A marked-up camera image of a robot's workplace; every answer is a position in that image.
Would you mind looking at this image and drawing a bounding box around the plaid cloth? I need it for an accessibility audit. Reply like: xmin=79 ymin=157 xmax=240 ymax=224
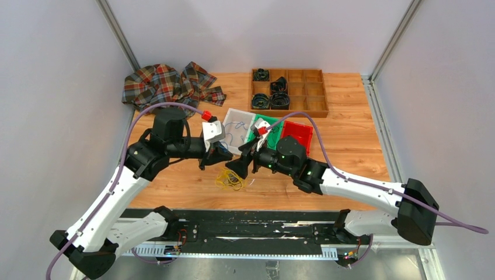
xmin=121 ymin=62 xmax=227 ymax=111

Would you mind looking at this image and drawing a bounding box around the green plastic bin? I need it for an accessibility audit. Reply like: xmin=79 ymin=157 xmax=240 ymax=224
xmin=254 ymin=114 xmax=284 ymax=149

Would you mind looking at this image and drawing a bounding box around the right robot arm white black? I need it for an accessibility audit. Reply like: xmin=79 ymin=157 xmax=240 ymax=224
xmin=226 ymin=136 xmax=439 ymax=246

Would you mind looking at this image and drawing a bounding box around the rolled belt top left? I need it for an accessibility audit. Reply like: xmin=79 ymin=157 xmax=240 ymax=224
xmin=253 ymin=68 xmax=270 ymax=82

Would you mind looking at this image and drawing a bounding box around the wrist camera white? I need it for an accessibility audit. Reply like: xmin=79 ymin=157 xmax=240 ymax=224
xmin=252 ymin=118 xmax=271 ymax=151
xmin=202 ymin=120 xmax=225 ymax=147

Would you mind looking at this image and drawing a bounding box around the rolled belt bottom left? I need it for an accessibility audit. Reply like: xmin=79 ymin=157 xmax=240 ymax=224
xmin=251 ymin=93 xmax=270 ymax=110

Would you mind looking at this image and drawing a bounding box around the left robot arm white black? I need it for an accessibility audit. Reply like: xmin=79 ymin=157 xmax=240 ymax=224
xmin=50 ymin=107 xmax=233 ymax=279

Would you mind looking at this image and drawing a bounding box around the red plastic bin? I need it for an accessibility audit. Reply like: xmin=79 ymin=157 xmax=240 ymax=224
xmin=280 ymin=120 xmax=313 ymax=156

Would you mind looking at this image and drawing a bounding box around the yellow wire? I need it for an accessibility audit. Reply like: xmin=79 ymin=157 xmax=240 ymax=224
xmin=214 ymin=167 xmax=248 ymax=192

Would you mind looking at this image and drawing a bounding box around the dark wire in green bin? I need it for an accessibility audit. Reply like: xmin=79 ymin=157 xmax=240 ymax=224
xmin=267 ymin=123 xmax=283 ymax=146

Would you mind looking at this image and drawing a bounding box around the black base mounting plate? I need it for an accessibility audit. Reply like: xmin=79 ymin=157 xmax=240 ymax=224
xmin=116 ymin=208 xmax=358 ymax=256

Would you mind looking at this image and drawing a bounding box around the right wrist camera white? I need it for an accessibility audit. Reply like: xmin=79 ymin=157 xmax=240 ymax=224
xmin=252 ymin=118 xmax=271 ymax=151

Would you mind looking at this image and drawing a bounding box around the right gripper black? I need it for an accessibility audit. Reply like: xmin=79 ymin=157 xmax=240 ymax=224
xmin=225 ymin=137 xmax=295 ymax=180

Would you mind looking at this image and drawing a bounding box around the rolled belt bottom right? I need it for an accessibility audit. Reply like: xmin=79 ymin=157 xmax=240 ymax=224
xmin=269 ymin=92 xmax=290 ymax=110

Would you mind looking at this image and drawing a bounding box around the wooden compartment tray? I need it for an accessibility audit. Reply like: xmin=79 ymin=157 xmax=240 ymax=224
xmin=247 ymin=68 xmax=329 ymax=118

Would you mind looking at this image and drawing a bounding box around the rolled belt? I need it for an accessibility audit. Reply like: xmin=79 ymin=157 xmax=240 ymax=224
xmin=251 ymin=93 xmax=270 ymax=110
xmin=253 ymin=68 xmax=270 ymax=82
xmin=270 ymin=76 xmax=288 ymax=94
xmin=269 ymin=92 xmax=290 ymax=110

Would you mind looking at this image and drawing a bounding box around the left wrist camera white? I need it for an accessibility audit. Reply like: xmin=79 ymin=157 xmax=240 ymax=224
xmin=202 ymin=120 xmax=225 ymax=147

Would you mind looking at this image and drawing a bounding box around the white plastic bin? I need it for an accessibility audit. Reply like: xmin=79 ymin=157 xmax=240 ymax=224
xmin=220 ymin=108 xmax=256 ymax=155

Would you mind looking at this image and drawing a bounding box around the blue wire in white bin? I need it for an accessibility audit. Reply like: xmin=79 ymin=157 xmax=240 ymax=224
xmin=222 ymin=120 xmax=250 ymax=146

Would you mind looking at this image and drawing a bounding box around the rolled belt middle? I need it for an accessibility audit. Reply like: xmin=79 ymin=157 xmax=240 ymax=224
xmin=270 ymin=76 xmax=288 ymax=94

